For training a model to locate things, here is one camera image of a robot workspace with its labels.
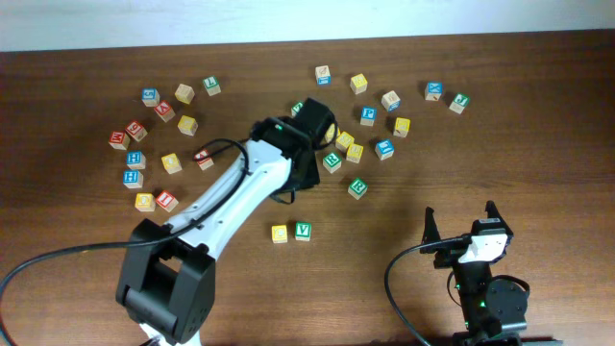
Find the orange sided plain block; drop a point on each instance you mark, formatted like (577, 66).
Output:
(391, 101)

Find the blue H block far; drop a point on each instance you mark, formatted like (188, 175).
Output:
(136, 160)

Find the green L letter block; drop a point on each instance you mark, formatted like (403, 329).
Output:
(211, 85)

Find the red I letter block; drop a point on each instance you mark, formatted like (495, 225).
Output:
(167, 201)

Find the red M letter block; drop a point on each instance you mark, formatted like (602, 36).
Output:
(119, 140)

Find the yellow Q letter block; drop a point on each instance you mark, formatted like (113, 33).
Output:
(145, 202)

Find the yellow block right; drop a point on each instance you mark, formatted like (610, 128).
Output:
(401, 127)

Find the green Z letter block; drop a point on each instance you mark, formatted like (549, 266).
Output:
(296, 108)

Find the yellow O letter block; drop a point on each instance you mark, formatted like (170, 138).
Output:
(171, 163)

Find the blue X letter block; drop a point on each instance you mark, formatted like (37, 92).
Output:
(433, 91)

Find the red 9 number block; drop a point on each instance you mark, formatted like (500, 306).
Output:
(136, 131)

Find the yellow block cluster lower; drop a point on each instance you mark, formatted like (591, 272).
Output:
(354, 153)

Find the blue sided top block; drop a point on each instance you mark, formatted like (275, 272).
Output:
(323, 75)

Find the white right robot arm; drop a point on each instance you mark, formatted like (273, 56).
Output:
(493, 307)

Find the yellow block cluster middle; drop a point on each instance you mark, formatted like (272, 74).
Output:
(344, 141)

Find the yellow C letter block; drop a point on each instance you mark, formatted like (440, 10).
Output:
(279, 234)

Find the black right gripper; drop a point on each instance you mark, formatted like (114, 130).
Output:
(457, 253)

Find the blue E letter block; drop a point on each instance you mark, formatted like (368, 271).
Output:
(384, 149)

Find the red A block far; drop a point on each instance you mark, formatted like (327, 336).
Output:
(164, 111)

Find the yellow sided plain block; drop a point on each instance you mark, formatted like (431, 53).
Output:
(184, 93)

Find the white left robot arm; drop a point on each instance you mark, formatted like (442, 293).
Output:
(167, 281)

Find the blue H block near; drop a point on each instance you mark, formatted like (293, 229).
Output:
(133, 179)

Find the green J letter block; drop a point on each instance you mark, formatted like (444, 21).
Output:
(459, 103)

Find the yellow block cluster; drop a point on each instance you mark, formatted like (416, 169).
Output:
(187, 125)
(332, 133)
(344, 141)
(354, 153)

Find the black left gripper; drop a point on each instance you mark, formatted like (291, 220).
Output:
(310, 163)

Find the red A letter block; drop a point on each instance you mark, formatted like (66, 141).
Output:
(203, 159)

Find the blue P letter block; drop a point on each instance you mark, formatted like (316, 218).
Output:
(368, 116)

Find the blue h block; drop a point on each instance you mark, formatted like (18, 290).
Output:
(133, 179)
(136, 160)

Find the green r block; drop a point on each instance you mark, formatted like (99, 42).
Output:
(357, 188)
(332, 162)

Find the blue 5 number block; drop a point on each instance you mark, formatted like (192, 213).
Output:
(150, 97)

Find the yellow block far top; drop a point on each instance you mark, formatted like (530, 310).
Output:
(358, 83)

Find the green V letter block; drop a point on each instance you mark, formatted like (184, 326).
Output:
(303, 231)

